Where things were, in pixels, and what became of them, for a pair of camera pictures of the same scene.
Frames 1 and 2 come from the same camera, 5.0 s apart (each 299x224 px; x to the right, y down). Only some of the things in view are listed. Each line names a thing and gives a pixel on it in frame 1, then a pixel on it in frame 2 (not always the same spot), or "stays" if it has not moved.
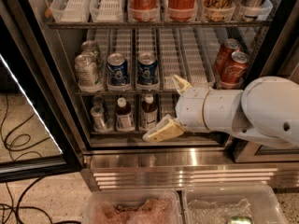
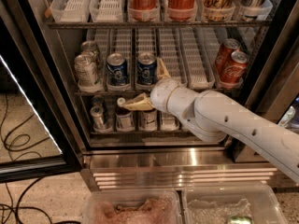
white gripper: x=190 y=106 to x=161 y=94
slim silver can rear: x=97 y=101 stays
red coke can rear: x=225 y=52 stays
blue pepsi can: x=147 y=69 stays
